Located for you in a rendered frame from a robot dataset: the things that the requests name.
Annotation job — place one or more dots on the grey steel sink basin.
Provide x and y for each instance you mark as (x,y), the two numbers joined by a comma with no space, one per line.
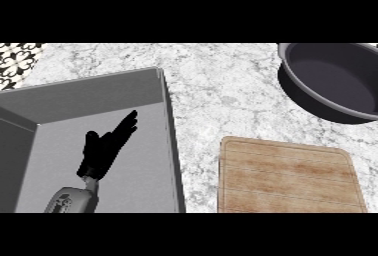
(93,140)

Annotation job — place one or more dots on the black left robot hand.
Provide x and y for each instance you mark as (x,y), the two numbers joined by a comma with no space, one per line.
(102,150)

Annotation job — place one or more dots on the dark grey pot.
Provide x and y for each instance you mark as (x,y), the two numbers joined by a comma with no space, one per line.
(333,83)

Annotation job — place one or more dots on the wooden cutting board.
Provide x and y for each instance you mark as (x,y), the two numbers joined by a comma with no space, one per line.
(288,176)

